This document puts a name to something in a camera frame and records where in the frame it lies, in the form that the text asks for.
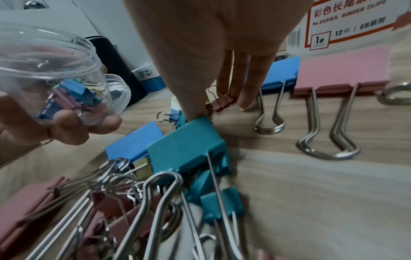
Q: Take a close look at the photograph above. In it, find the person's right hand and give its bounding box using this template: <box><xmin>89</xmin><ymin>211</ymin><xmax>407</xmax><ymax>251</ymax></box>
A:
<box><xmin>123</xmin><ymin>0</ymin><xmax>316</xmax><ymax>122</ymax></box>

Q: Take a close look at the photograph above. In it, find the person's left hand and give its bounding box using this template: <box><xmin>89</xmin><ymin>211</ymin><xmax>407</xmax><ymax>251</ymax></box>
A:
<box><xmin>0</xmin><ymin>95</ymin><xmax>123</xmax><ymax>154</ymax></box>

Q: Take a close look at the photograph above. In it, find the cluster of small colourful clips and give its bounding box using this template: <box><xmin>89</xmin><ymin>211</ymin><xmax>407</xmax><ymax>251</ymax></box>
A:
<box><xmin>36</xmin><ymin>77</ymin><xmax>107</xmax><ymax>120</ymax></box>

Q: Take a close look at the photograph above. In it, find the small pink binder clip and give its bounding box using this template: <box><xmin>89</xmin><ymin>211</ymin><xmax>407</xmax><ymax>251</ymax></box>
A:
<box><xmin>205</xmin><ymin>85</ymin><xmax>238</xmax><ymax>112</ymax></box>

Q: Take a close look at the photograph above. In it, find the small clear plastic jar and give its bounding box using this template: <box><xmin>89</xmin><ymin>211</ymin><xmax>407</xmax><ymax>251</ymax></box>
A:
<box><xmin>0</xmin><ymin>21</ymin><xmax>133</xmax><ymax>128</ymax></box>

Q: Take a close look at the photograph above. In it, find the pile of colourful binder clips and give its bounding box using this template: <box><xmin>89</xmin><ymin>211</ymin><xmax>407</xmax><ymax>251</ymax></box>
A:
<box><xmin>0</xmin><ymin>47</ymin><xmax>411</xmax><ymax>260</ymax></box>

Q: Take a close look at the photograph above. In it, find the large clear plastic jar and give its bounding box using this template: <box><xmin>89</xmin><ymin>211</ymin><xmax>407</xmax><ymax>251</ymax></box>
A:
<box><xmin>285</xmin><ymin>0</ymin><xmax>411</xmax><ymax>84</ymax></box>

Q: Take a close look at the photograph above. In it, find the white and blue box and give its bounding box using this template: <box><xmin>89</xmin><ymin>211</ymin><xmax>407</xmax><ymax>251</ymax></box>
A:
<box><xmin>133</xmin><ymin>67</ymin><xmax>168</xmax><ymax>93</ymax></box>

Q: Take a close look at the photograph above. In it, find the black electric kettle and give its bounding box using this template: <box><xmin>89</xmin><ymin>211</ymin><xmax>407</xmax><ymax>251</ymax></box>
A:
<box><xmin>85</xmin><ymin>35</ymin><xmax>149</xmax><ymax>108</ymax></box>

